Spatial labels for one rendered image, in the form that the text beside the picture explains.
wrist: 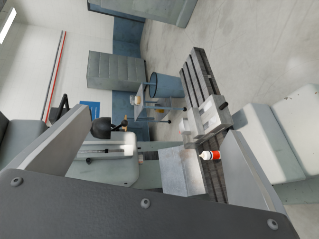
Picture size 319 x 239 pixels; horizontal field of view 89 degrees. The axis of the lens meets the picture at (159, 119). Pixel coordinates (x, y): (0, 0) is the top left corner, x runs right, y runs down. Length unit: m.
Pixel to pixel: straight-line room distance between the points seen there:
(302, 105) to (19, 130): 1.00
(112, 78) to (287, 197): 5.19
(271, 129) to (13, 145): 0.92
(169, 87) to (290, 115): 2.28
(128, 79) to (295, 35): 4.72
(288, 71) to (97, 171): 1.63
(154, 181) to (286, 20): 1.71
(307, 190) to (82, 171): 1.33
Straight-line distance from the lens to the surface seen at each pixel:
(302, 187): 1.48
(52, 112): 1.06
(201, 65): 1.06
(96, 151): 0.59
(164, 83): 2.88
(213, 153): 0.80
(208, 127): 0.79
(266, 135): 0.78
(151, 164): 1.13
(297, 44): 1.81
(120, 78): 5.71
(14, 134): 0.67
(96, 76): 5.69
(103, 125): 0.52
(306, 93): 0.84
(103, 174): 0.61
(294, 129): 0.85
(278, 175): 0.76
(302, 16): 1.88
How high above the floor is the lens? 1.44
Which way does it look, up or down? 19 degrees down
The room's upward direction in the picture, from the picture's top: 88 degrees counter-clockwise
